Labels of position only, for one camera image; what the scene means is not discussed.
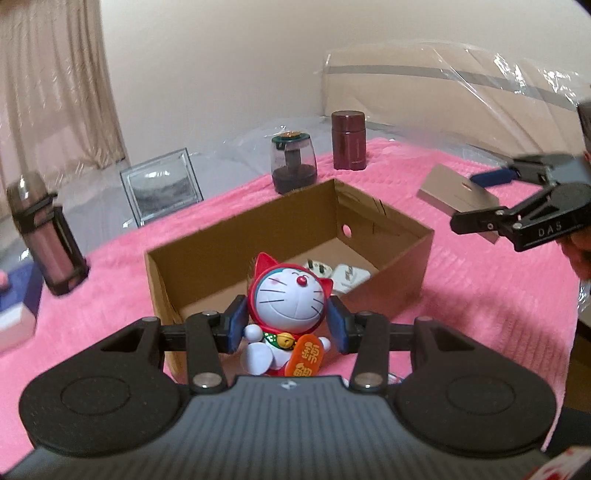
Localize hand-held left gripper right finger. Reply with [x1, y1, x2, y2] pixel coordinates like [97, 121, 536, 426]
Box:
[325, 296, 481, 393]

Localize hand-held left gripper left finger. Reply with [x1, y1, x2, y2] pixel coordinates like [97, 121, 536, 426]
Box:
[95, 295, 250, 393]

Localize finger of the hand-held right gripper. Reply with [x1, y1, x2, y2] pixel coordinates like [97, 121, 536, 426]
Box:
[470, 154, 587, 186]
[450, 182, 573, 236]

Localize beige box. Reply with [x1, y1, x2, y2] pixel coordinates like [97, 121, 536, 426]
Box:
[417, 165, 502, 245]

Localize white square power adapter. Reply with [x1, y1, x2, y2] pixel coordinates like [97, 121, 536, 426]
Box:
[329, 263, 371, 296]

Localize red hooded cat figurine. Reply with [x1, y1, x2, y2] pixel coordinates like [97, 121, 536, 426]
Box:
[241, 252, 334, 378]

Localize white travel plug adapter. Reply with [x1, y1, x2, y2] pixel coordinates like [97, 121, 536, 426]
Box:
[305, 258, 331, 280]

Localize brown cardboard box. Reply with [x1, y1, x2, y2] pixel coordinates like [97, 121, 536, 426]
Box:
[144, 179, 435, 384]

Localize person's right hand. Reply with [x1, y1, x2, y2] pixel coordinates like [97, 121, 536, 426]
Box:
[561, 231, 591, 278]

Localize pink ribbed blanket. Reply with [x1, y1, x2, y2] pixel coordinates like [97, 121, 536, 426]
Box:
[0, 138, 585, 472]

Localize plastic-wrapped headboard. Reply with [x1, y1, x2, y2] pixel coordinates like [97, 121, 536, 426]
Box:
[321, 41, 591, 155]

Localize maroon insulated jar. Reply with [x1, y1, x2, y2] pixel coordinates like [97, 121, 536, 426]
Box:
[331, 111, 367, 171]

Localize dark grinder jar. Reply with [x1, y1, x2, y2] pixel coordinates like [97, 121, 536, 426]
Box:
[270, 130, 319, 195]

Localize clear plastic cover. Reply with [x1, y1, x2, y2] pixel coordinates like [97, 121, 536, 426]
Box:
[46, 115, 333, 250]

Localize pink bottle with black holder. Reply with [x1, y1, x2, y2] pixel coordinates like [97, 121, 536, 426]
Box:
[6, 172, 90, 297]

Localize dark blue box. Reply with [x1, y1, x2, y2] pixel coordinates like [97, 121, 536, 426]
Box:
[0, 263, 45, 324]

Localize red and white card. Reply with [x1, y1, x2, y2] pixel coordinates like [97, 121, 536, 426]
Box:
[522, 445, 591, 480]

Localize pale pink curtain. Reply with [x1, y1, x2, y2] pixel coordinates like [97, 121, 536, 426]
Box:
[0, 0, 127, 185]

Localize glass picture frame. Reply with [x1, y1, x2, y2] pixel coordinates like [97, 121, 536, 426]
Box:
[120, 148, 204, 228]

